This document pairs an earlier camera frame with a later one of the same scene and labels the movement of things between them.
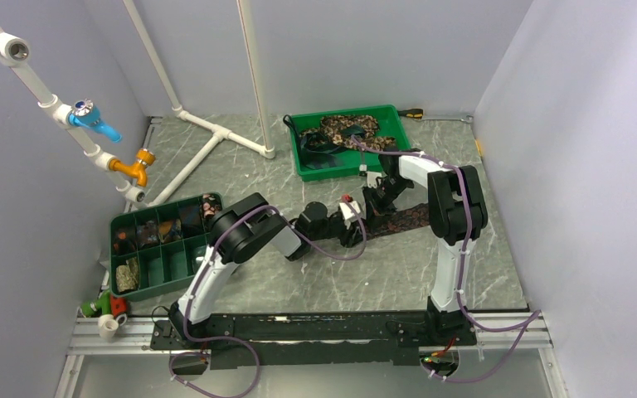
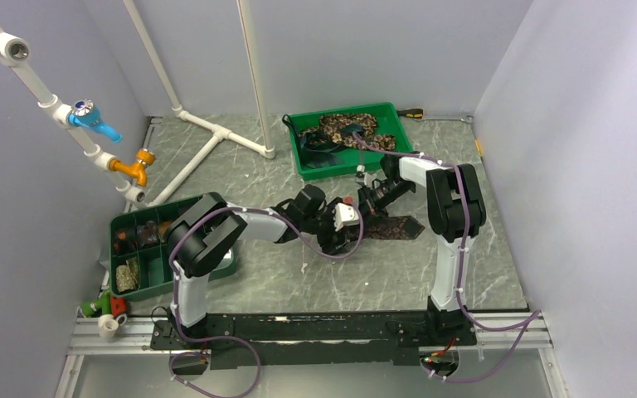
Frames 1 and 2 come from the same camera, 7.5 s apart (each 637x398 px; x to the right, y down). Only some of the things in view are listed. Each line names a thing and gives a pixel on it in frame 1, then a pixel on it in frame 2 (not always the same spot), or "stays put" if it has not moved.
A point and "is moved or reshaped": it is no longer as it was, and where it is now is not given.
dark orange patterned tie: (407, 218) is moved or reshaped
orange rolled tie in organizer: (164, 228) stays put
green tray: (389, 122) stays put
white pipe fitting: (107, 327) stays put
